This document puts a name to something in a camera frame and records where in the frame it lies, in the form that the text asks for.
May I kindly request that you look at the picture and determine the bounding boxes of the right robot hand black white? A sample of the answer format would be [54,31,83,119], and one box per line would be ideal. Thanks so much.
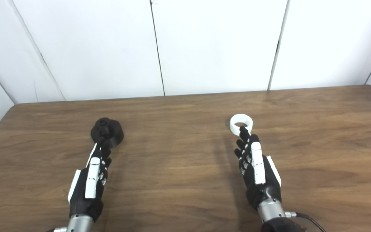
[234,126,282,210]

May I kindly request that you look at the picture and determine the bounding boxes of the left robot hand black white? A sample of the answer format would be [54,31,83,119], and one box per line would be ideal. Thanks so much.
[68,142,112,223]

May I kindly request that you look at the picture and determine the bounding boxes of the white toothed plastic ring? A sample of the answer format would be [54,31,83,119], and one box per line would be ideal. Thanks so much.
[230,114,254,136]

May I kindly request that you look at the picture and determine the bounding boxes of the round black plastic part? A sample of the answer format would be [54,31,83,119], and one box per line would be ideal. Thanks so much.
[90,118,124,149]

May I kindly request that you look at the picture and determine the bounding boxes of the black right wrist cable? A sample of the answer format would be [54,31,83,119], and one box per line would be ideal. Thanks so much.
[296,213,328,232]

